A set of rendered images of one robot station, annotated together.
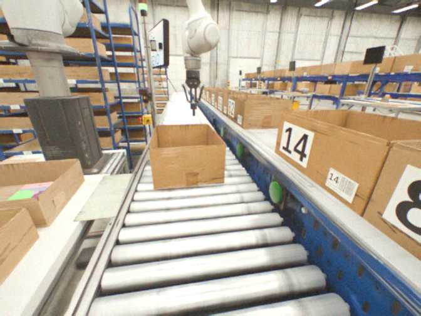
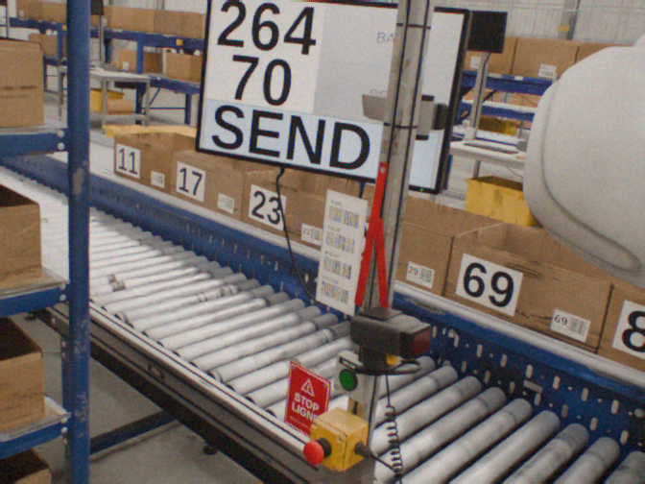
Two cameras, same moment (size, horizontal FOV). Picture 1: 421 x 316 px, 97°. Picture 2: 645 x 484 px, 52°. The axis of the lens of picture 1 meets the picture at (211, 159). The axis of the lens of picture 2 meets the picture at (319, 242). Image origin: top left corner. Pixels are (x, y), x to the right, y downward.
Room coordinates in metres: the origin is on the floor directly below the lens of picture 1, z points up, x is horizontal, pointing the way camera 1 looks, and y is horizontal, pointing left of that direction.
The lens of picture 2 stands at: (0.86, 1.21, 1.47)
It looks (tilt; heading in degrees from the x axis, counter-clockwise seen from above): 17 degrees down; 320
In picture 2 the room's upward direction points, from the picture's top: 6 degrees clockwise
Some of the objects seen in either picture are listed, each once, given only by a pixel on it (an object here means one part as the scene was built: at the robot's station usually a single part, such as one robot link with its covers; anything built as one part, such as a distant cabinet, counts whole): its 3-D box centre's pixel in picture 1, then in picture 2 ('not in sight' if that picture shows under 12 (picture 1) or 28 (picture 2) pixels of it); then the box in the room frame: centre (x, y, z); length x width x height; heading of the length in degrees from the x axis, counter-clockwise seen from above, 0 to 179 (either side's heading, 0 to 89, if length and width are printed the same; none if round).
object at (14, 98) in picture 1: (27, 97); not in sight; (1.74, 1.65, 0.99); 0.40 x 0.30 x 0.10; 98
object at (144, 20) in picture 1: (150, 85); (376, 284); (1.57, 0.49, 1.11); 0.12 x 0.05 x 0.88; 10
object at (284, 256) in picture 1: (211, 266); not in sight; (0.32, 0.00, 0.72); 0.52 x 0.05 x 0.05; 100
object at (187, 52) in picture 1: (193, 39); not in sight; (1.07, 0.10, 1.33); 0.13 x 0.11 x 0.16; 26
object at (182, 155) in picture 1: (185, 150); not in sight; (0.85, 0.12, 0.83); 0.39 x 0.29 x 0.17; 12
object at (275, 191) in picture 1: (274, 192); not in sight; (0.52, -0.21, 0.81); 0.07 x 0.01 x 0.07; 10
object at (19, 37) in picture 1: (36, 41); not in sight; (0.82, 0.67, 1.28); 0.22 x 0.18 x 0.06; 4
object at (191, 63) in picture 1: (192, 64); not in sight; (1.08, 0.10, 1.23); 0.09 x 0.09 x 0.06
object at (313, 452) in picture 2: not in sight; (318, 449); (1.56, 0.59, 0.84); 0.04 x 0.04 x 0.04; 10
